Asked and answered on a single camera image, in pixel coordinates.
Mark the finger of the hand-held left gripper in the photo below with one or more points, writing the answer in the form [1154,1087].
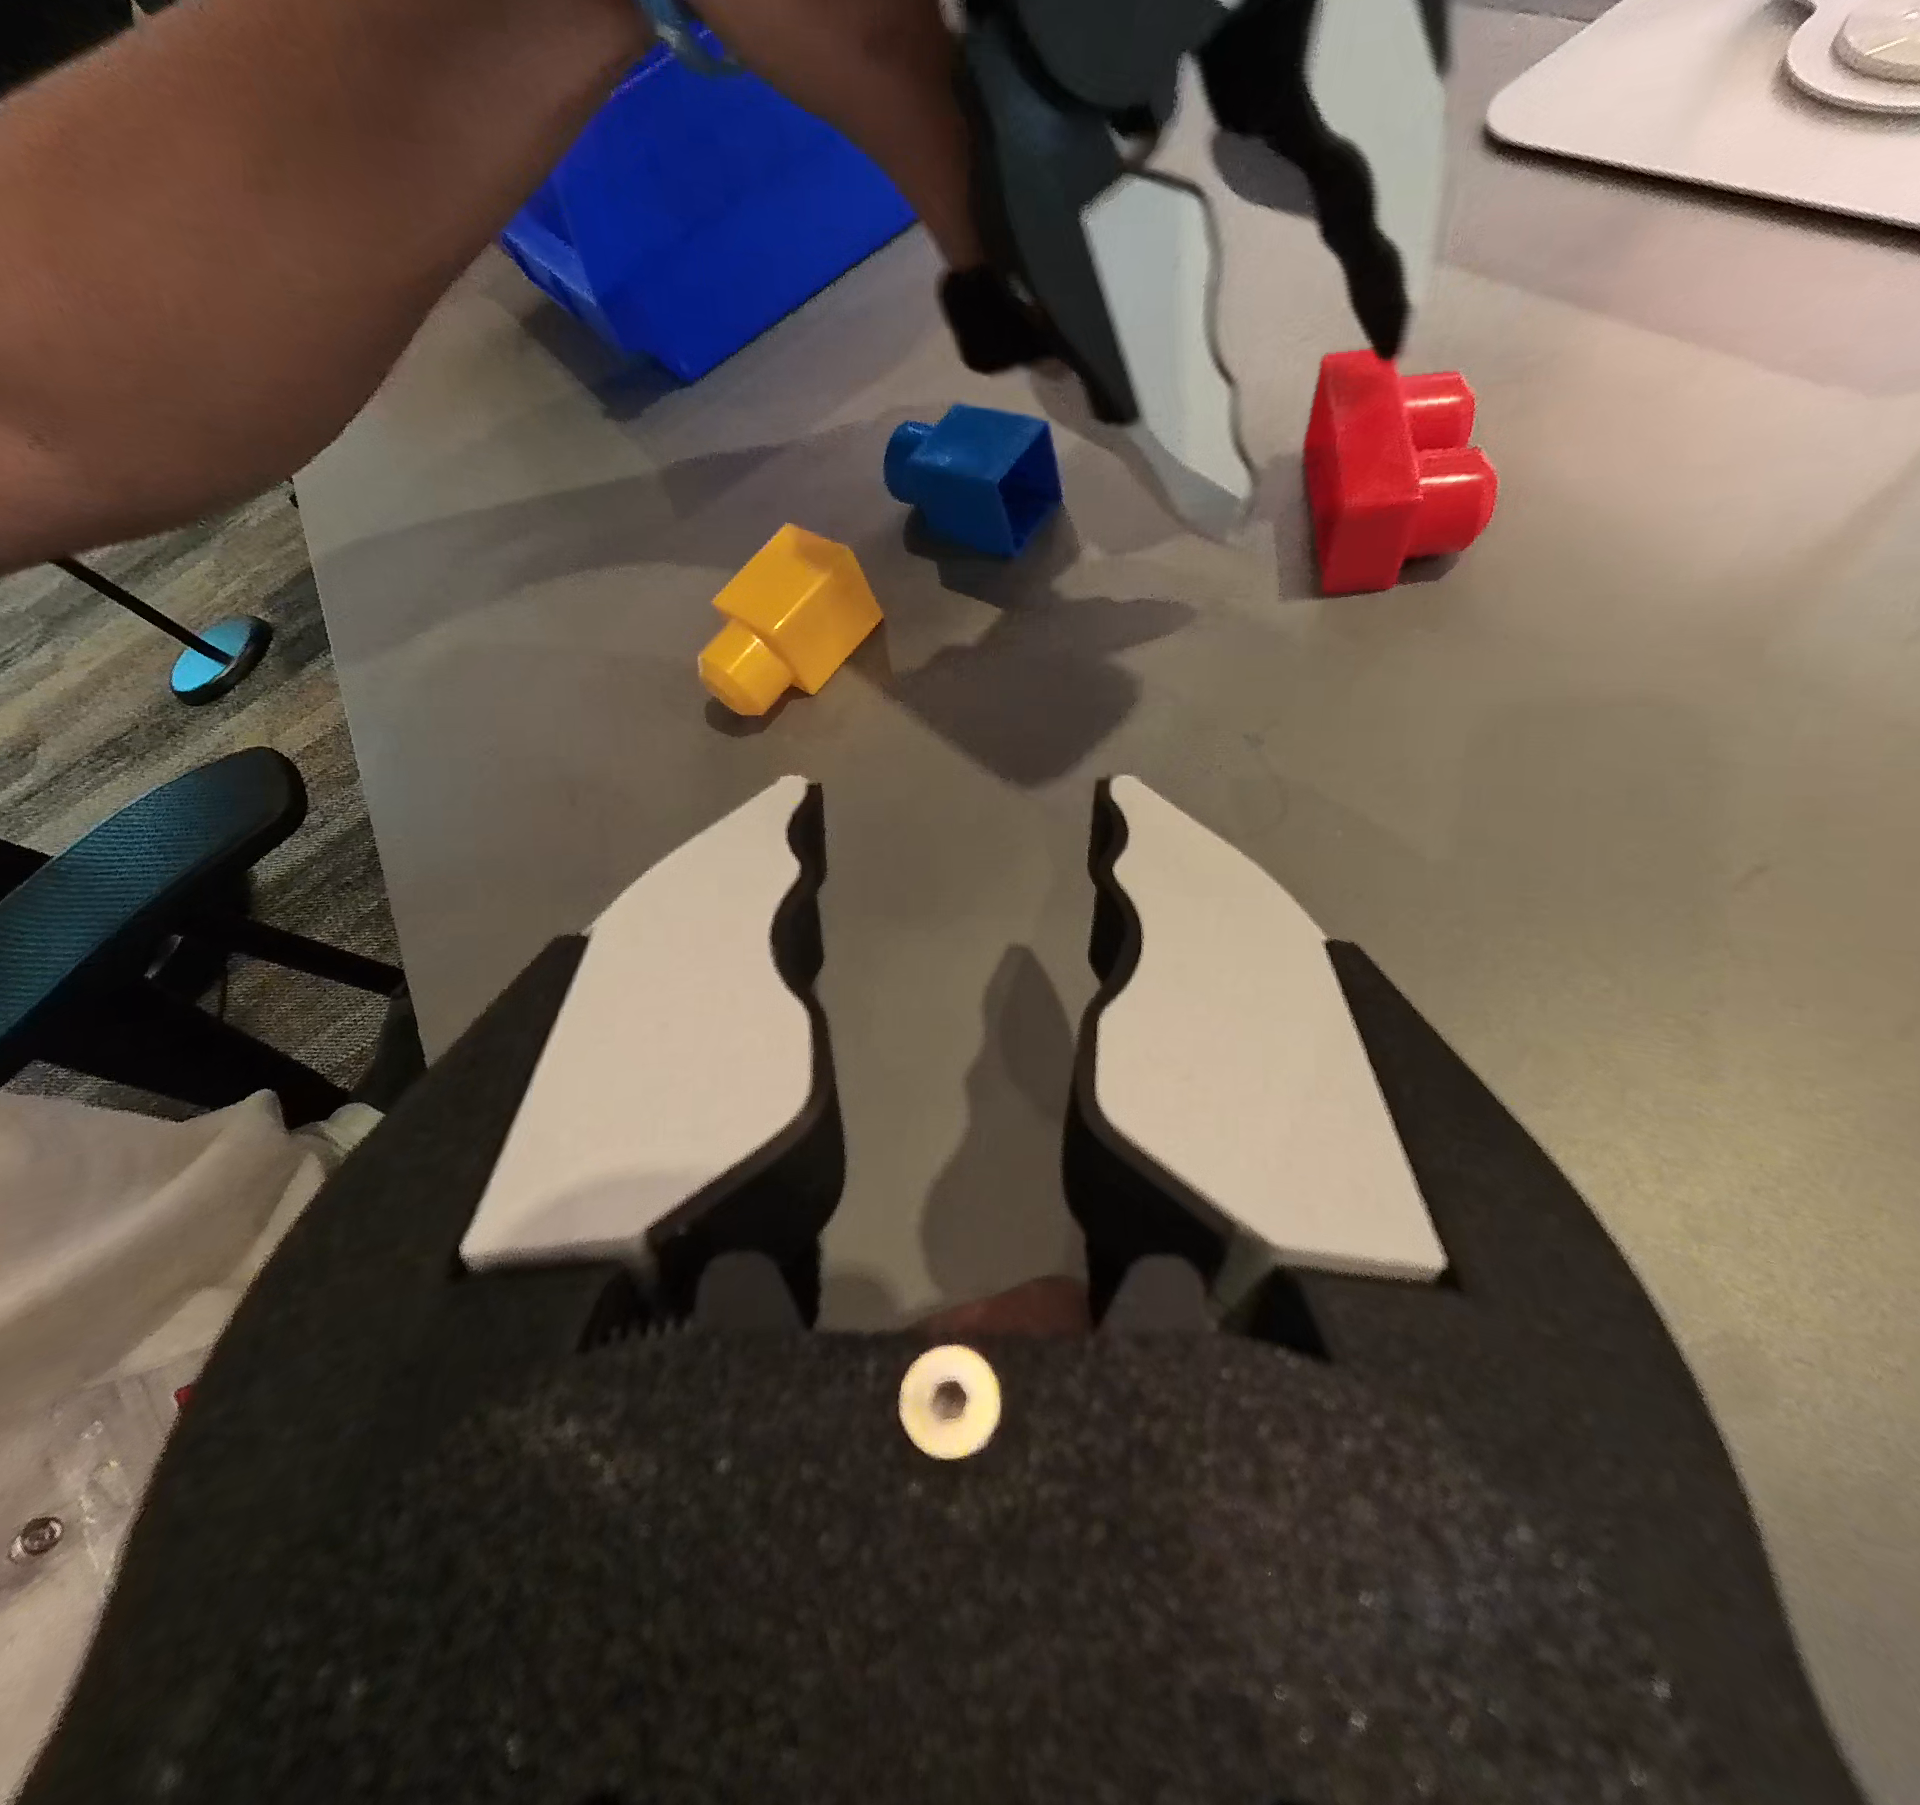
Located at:
[1389,82]
[1170,321]

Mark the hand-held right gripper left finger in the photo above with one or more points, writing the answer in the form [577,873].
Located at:
[660,1071]

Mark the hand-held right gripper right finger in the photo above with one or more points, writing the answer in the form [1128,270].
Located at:
[1244,1071]

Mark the blue single-stud toy block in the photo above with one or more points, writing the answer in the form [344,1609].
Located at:
[982,479]

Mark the red two-stud toy block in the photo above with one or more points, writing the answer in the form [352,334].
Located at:
[1365,485]

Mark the blue plastic bin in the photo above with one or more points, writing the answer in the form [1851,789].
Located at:
[721,215]

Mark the yellow single-stud toy block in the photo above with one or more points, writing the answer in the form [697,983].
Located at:
[795,613]

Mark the person's left forearm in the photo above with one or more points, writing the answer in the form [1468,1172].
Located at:
[300,215]

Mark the black chair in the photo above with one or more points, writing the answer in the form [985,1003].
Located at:
[121,862]

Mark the black floor stand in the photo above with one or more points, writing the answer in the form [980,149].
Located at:
[219,657]

